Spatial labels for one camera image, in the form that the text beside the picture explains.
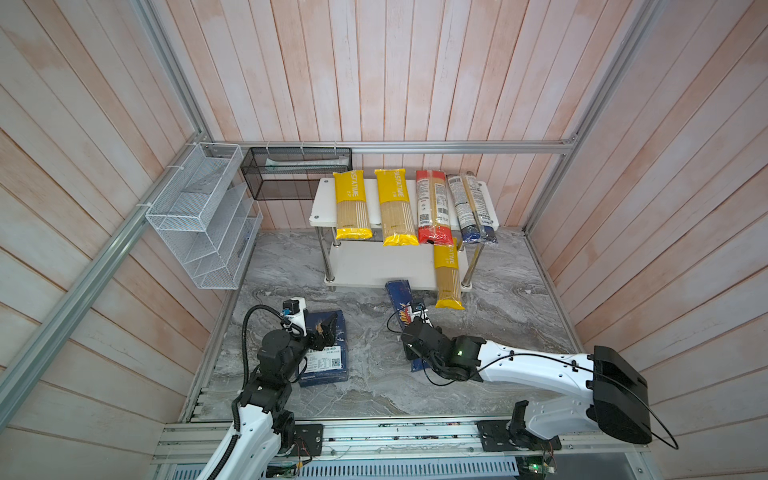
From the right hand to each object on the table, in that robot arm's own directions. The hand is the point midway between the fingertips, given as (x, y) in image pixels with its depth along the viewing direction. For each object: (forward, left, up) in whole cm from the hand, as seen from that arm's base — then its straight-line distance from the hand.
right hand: (407, 332), depth 82 cm
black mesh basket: (+53, +41, +15) cm, 69 cm away
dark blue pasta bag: (-9, +21, -2) cm, 23 cm away
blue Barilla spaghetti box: (+9, +2, +4) cm, 10 cm away
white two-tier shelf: (+26, +13, -2) cm, 29 cm away
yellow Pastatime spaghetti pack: (+21, -14, -3) cm, 25 cm away
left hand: (+1, +23, +5) cm, 24 cm away
